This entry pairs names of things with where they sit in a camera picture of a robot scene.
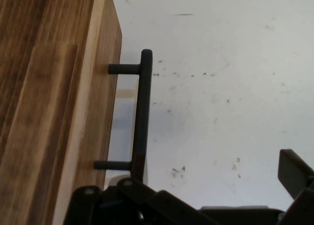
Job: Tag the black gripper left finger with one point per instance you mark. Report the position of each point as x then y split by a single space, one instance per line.
137 203

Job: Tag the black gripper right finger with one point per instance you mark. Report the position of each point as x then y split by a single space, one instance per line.
301 185

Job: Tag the brown wooden cabinet box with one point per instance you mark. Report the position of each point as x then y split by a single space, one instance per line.
36 87

